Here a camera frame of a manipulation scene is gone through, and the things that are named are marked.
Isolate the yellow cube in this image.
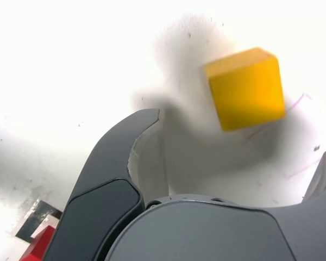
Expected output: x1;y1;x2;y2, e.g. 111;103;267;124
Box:
203;47;286;133

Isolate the black tape square outline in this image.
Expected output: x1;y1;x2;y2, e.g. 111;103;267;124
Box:
15;198;63;244

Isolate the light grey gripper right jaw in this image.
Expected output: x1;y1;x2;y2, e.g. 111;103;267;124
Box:
97;144;326;261

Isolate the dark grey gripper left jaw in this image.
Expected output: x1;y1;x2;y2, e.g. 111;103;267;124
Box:
42;108;170;261

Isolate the red cube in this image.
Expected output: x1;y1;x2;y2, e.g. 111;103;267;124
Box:
21;225;57;261

